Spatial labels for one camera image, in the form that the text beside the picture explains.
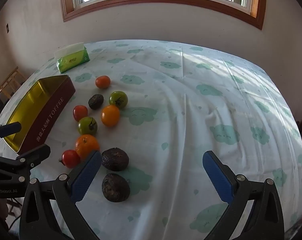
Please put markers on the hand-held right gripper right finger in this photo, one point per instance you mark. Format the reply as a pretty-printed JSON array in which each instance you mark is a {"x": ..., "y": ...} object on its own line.
[{"x": 217, "y": 177}]

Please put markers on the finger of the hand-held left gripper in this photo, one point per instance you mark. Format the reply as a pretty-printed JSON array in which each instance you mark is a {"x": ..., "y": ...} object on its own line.
[
  {"x": 6, "y": 129},
  {"x": 37, "y": 153}
]

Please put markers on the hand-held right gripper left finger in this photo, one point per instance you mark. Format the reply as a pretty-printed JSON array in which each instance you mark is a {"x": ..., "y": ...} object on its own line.
[{"x": 87, "y": 175}]

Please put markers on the red tomato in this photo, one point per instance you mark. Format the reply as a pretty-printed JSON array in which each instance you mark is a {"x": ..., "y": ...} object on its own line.
[
  {"x": 80, "y": 112},
  {"x": 70, "y": 158}
]

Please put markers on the large orange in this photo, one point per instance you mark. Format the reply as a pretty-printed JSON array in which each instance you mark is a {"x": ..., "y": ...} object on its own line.
[{"x": 86, "y": 145}]

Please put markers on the large dark wrinkled passion fruit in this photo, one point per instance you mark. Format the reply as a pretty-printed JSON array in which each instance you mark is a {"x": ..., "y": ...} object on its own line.
[
  {"x": 115, "y": 187},
  {"x": 115, "y": 159}
]

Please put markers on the red and gold tin box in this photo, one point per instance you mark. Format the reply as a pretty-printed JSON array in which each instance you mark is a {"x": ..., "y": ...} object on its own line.
[{"x": 53, "y": 110}]

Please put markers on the green tomato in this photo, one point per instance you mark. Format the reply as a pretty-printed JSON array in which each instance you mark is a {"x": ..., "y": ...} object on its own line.
[
  {"x": 87, "y": 125},
  {"x": 118, "y": 99}
]

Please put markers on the medium orange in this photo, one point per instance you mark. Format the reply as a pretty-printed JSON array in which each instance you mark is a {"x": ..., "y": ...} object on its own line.
[{"x": 110, "y": 115}]

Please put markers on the small dark wrinkled passion fruit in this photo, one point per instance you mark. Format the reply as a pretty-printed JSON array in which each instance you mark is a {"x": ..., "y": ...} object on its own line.
[{"x": 95, "y": 101}]

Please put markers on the wooden stool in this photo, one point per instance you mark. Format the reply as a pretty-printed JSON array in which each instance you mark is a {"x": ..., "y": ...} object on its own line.
[{"x": 12, "y": 80}]

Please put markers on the cloud print tablecloth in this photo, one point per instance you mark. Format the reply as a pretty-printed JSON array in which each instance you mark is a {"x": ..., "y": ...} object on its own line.
[{"x": 191, "y": 105}]

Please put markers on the small tangerine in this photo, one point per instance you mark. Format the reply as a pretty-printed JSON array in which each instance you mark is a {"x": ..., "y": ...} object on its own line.
[{"x": 102, "y": 82}]

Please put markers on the green tissue pack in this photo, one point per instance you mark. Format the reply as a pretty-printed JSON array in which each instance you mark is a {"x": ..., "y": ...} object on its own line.
[{"x": 73, "y": 61}]

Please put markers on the wooden framed window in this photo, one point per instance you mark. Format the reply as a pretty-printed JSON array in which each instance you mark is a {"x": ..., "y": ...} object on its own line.
[{"x": 166, "y": 3}]

